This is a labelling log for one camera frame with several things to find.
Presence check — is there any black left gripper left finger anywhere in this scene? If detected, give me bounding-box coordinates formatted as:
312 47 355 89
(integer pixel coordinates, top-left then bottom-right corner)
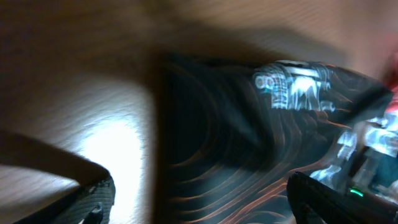
15 177 116 224

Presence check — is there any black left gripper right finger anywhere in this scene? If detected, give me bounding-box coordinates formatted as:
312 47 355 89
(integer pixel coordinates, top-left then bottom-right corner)
286 172 397 224

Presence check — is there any black cycling jersey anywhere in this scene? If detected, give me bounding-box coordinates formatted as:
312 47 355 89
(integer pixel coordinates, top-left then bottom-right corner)
160 54 397 223

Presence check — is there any red shirt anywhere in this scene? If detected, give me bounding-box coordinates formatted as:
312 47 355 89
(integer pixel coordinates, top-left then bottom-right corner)
386 52 397 114

